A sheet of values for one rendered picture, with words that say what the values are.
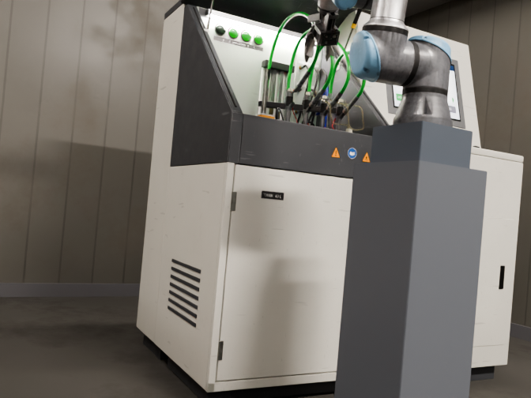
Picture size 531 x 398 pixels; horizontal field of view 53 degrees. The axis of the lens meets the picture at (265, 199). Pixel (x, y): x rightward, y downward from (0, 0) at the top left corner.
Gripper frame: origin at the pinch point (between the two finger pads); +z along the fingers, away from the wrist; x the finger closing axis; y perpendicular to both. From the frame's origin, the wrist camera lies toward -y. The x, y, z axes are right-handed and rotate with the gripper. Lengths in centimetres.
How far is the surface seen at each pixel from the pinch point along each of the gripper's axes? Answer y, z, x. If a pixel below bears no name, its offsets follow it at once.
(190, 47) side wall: -29, 9, -40
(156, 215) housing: -1, 72, -60
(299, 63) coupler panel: -38.6, 25.8, 11.4
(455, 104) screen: -12, 37, 82
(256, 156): 34.6, 13.6, -31.5
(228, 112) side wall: 23.9, 3.1, -38.5
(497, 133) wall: -61, 102, 170
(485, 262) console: 55, 68, 67
